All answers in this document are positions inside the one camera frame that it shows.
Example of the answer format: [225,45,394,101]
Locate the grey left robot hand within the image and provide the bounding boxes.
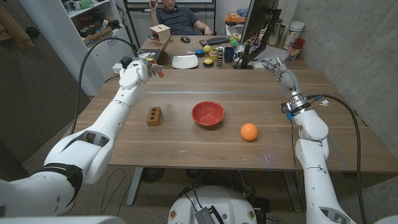
[143,55,165,78]

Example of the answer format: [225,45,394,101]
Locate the black laptop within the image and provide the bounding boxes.
[138,35,173,69]

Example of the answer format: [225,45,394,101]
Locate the white square plate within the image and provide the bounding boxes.
[172,54,199,70]

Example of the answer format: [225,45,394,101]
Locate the wooden block with holes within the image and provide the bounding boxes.
[146,106,163,127]

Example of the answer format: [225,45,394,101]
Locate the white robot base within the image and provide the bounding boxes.
[167,185,258,224]

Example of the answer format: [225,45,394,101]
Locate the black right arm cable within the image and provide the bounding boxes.
[306,94,369,224]

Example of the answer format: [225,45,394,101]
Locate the white paper sheet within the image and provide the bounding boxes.
[253,45,289,70]

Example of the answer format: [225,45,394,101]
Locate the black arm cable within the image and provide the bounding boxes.
[70,36,139,135]
[306,94,369,224]

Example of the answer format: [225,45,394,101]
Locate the black computer monitor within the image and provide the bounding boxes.
[233,0,282,70]

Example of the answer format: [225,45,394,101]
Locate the cardboard box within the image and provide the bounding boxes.
[82,26,114,48]

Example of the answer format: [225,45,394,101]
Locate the white canister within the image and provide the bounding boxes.
[282,21,305,50]

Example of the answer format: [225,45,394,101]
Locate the red speckled bowl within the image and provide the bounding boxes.
[191,100,225,128]

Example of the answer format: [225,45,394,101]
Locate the black keyboard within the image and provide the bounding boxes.
[198,36,230,47]

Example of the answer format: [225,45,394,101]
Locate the seated person in dark shirt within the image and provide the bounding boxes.
[148,0,214,37]

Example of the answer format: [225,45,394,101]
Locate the dark blue mug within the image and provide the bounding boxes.
[223,46,238,63]

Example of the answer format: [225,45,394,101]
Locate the orange box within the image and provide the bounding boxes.
[224,11,246,24]

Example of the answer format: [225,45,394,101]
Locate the white robot chest edge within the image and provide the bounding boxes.
[0,215,127,224]

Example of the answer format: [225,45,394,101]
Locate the red cup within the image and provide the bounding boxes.
[286,37,305,62]

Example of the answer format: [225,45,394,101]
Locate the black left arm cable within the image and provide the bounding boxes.
[70,36,139,135]

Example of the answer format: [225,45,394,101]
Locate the orange and white glue stick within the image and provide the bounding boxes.
[155,60,165,79]

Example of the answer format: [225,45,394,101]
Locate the table leg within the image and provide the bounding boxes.
[126,167,144,207]
[284,170,303,213]

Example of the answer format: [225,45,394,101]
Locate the light wooden box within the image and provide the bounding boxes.
[149,24,172,44]

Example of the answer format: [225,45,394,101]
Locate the orange fruit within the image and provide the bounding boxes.
[240,123,259,141]

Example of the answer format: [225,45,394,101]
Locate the white shelf cabinet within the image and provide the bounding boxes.
[18,0,136,96]

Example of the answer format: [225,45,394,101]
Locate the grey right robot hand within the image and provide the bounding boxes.
[261,57,304,98]

